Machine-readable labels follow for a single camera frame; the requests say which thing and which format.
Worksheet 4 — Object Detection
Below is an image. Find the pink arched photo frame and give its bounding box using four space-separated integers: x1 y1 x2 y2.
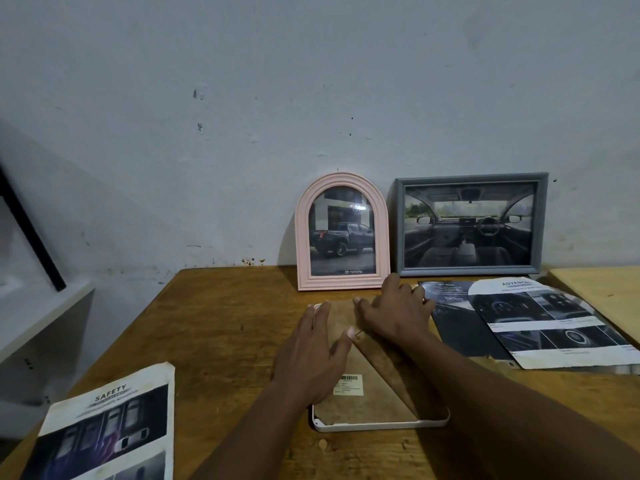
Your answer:
294 172 391 292

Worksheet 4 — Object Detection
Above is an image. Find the person's right forearm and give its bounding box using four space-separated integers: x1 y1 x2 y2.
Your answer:
372 329 640 480

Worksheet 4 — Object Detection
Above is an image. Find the person's right hand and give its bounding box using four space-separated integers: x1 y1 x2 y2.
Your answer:
353 273 437 344

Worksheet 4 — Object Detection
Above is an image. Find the person's left hand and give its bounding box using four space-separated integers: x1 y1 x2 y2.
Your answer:
272 301 357 408

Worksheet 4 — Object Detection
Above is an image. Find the white photo frame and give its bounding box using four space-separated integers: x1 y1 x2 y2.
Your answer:
307 300 451 434

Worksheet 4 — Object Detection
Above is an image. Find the white shelf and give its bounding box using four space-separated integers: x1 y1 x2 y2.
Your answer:
0 277 96 440

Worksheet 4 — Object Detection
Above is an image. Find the dark car brochure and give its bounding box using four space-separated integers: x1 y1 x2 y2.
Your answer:
417 280 517 366

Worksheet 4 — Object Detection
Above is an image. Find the worn car safety booklet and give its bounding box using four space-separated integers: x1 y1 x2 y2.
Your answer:
20 362 176 480

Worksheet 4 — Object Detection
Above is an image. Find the white car interior brochure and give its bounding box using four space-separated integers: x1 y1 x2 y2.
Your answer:
468 277 640 371

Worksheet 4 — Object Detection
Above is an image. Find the light wooden table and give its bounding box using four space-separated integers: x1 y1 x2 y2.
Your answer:
546 266 640 346

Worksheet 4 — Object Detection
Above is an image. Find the grey rectangular photo frame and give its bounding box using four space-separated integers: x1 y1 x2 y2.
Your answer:
393 172 550 276

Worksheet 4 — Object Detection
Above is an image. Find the white barcode sticker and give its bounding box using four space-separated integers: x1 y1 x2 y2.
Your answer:
333 374 365 396

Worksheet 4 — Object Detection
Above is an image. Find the brown frame backing board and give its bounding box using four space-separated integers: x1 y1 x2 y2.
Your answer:
313 301 448 426

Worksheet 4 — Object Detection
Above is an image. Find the person's left forearm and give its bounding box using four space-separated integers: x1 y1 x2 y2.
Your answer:
191 381 325 480

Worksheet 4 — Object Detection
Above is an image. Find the black bar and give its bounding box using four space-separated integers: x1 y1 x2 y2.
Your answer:
0 164 68 293

